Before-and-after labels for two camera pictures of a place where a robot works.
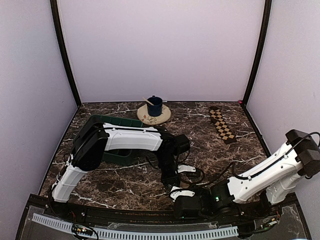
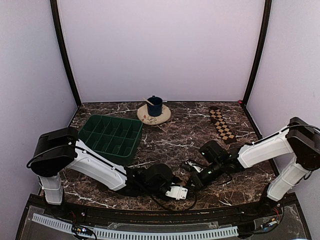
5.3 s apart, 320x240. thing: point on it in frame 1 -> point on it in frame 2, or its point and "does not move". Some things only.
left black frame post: (55, 20) does not move
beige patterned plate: (143, 115) does not move
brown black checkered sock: (223, 128) does not move
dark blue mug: (155, 110) does not move
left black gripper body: (163, 161) -> (151, 190)
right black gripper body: (203, 191) -> (216, 172)
